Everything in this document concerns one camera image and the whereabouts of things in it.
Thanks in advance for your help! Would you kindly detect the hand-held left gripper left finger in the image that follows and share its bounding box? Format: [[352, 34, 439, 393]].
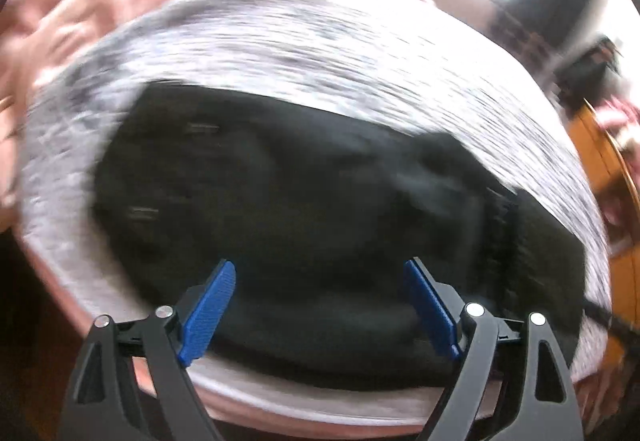
[[59, 259, 238, 441]]

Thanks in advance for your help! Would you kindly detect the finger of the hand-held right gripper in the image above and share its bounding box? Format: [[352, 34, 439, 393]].
[[581, 299, 620, 331]]

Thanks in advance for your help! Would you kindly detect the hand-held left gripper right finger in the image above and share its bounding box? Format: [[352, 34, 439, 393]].
[[403, 257, 586, 441]]

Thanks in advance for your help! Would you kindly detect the person's right hand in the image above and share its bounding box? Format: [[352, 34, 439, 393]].
[[575, 357, 632, 429]]

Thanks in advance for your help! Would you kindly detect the orange wooden cabinet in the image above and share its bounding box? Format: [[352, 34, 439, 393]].
[[567, 98, 640, 327]]

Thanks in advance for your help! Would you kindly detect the white bed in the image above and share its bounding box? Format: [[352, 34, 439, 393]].
[[15, 221, 506, 427]]

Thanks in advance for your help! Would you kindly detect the pile of pink clothes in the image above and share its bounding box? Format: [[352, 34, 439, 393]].
[[595, 97, 640, 147]]

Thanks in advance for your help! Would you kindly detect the coat rack with dark coats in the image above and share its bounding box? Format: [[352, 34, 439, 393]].
[[555, 36, 626, 107]]

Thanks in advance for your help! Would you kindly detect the grey quilted blanket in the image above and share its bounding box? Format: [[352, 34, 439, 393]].
[[19, 0, 615, 397]]

